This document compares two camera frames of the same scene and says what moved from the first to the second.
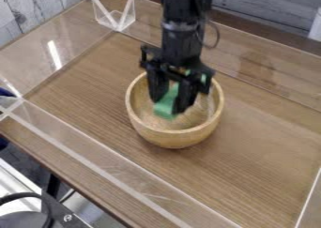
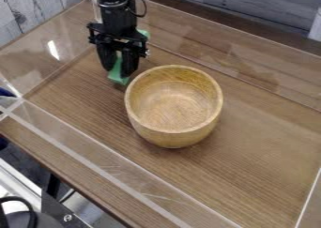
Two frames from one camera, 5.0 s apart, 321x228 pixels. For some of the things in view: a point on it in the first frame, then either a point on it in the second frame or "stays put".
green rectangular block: (166, 101) → (115, 73)
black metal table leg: (52, 186) stays put
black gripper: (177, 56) → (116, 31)
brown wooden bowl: (189, 129) stays put
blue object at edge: (5, 92) stays put
